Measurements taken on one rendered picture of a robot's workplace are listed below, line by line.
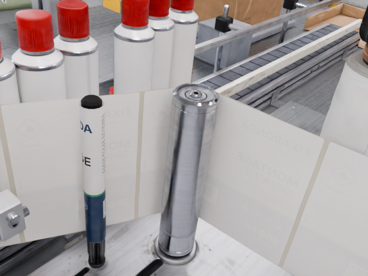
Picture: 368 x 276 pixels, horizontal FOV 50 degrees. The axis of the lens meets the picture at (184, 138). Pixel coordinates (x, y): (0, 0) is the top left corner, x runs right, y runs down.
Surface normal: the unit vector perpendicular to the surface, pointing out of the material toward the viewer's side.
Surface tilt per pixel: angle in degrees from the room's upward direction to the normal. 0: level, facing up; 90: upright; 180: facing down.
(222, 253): 0
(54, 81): 90
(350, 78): 92
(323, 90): 0
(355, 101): 87
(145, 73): 90
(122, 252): 0
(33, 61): 42
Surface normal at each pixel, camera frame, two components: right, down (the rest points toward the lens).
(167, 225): -0.60, 0.40
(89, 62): 0.71, 0.45
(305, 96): 0.10, -0.82
